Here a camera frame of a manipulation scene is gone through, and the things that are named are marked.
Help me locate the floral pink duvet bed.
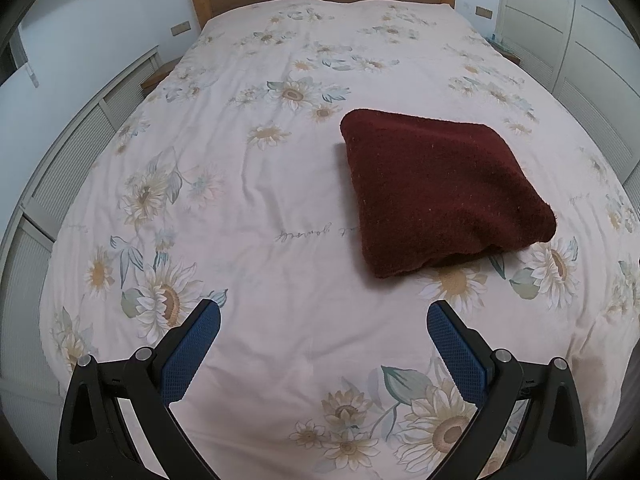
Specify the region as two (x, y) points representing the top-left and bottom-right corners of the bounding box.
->
(39, 0), (640, 480)

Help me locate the white louvered radiator cabinet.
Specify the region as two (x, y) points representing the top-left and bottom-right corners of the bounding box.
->
(0, 45), (162, 461)

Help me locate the white louvered wardrobe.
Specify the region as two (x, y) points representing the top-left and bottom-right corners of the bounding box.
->
(495, 0), (640, 201)

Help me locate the wooden nightstand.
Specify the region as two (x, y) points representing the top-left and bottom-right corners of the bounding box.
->
(492, 40), (522, 67)
(140, 57), (182, 97)

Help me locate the dark red towel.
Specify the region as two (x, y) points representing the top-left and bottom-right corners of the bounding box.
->
(340, 108), (558, 279)

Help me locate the window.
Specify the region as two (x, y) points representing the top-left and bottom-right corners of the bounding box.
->
(0, 25), (42, 92)

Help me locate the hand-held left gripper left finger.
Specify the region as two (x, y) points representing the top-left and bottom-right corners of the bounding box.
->
(56, 298), (222, 480)

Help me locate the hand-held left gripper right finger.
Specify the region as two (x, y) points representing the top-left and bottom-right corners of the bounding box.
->
(426, 300), (587, 480)

